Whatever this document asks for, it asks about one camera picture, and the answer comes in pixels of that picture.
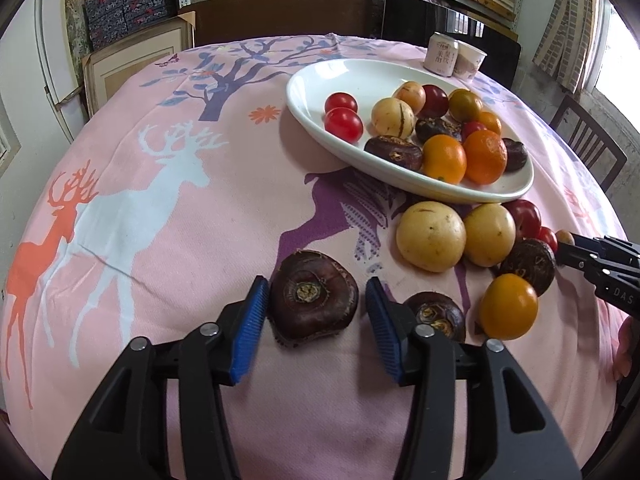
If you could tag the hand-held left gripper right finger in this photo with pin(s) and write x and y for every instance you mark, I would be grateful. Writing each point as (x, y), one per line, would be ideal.
(382, 325)

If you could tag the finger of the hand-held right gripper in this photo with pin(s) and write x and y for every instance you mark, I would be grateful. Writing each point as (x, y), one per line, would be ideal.
(610, 246)
(580, 257)

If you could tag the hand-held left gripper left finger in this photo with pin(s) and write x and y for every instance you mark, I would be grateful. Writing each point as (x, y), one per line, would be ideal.
(250, 325)

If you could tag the small orange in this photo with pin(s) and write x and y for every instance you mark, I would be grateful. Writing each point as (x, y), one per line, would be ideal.
(507, 306)
(565, 236)
(444, 159)

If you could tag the orange mandarin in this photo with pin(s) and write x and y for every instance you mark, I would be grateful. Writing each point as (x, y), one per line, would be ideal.
(491, 122)
(484, 157)

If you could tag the greenish yellow orange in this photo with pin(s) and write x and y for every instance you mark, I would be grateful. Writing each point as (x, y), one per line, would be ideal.
(465, 105)

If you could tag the dark red tomato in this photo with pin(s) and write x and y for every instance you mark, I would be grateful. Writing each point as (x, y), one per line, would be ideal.
(527, 215)
(435, 100)

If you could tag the yellow passion fruit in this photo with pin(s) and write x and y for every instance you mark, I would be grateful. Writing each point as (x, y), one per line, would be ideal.
(489, 234)
(407, 94)
(431, 236)

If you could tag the white oval plate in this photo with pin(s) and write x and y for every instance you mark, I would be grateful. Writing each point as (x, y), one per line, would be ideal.
(320, 80)

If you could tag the person's right hand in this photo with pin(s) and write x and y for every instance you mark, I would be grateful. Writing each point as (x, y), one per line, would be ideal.
(625, 350)

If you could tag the dark wooden chair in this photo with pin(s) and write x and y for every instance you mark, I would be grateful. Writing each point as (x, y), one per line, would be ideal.
(595, 145)

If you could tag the pink deer print tablecloth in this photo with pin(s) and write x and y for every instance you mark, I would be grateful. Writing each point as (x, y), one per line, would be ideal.
(150, 260)

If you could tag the bright window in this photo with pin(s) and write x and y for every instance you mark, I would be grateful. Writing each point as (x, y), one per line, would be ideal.
(620, 60)

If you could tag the striped pale yellow fruit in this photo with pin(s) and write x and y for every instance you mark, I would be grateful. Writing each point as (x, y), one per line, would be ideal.
(392, 117)

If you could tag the white paper cup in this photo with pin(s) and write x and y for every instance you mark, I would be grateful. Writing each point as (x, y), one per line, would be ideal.
(470, 62)

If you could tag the brick pattern curtain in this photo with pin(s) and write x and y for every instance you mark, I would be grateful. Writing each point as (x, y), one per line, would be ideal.
(570, 25)

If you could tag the white drink can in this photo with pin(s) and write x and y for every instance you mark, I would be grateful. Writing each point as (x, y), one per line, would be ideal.
(441, 55)

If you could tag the cardboard framed panel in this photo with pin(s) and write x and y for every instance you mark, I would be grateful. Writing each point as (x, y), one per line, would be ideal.
(135, 60)

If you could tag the black panel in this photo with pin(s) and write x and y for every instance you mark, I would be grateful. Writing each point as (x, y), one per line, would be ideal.
(410, 20)

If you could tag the white framed window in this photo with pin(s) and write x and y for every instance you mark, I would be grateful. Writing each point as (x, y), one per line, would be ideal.
(5, 145)

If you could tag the dark brown wooden cabinet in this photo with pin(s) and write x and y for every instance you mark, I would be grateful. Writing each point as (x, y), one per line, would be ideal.
(280, 20)

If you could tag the white door panel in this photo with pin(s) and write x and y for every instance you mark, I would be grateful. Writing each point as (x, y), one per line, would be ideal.
(55, 60)

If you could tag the stack of blue patterned boxes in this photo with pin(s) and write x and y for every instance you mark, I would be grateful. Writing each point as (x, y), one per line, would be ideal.
(107, 20)

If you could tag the marble pattern slab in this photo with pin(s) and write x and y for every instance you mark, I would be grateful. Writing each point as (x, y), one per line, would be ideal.
(75, 10)

